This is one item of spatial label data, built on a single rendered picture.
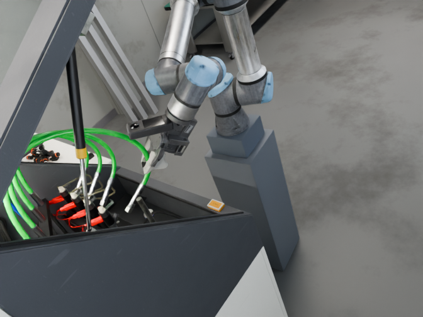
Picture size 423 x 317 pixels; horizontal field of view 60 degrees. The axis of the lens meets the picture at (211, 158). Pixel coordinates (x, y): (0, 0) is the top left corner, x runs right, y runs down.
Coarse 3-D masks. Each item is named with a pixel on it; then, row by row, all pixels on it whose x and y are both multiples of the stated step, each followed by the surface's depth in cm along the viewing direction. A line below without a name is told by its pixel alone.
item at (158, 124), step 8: (144, 120) 96; (152, 120) 95; (160, 120) 95; (168, 120) 95; (128, 128) 93; (136, 128) 93; (144, 128) 93; (152, 128) 93; (160, 128) 94; (168, 128) 95; (136, 136) 93; (144, 136) 94
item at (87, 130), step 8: (88, 128) 91; (96, 128) 92; (48, 136) 87; (56, 136) 87; (120, 136) 96; (128, 136) 97; (32, 144) 86; (136, 144) 99; (144, 152) 101; (144, 176) 106; (144, 184) 106; (8, 192) 88; (8, 200) 88; (8, 208) 89; (16, 224) 92; (24, 232) 94
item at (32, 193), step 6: (66, 138) 123; (72, 138) 125; (18, 168) 113; (18, 174) 114; (24, 180) 115; (78, 180) 131; (24, 186) 116; (78, 186) 131; (30, 192) 118; (36, 198) 119; (42, 204) 122
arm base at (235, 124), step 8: (232, 112) 150; (240, 112) 153; (216, 120) 158; (224, 120) 152; (232, 120) 152; (240, 120) 153; (248, 120) 156; (216, 128) 158; (224, 128) 154; (232, 128) 153; (240, 128) 153
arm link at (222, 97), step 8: (224, 80) 144; (232, 80) 144; (216, 88) 143; (224, 88) 143; (232, 88) 143; (208, 96) 149; (216, 96) 145; (224, 96) 145; (232, 96) 144; (216, 104) 148; (224, 104) 147; (232, 104) 147; (216, 112) 152; (224, 112) 149
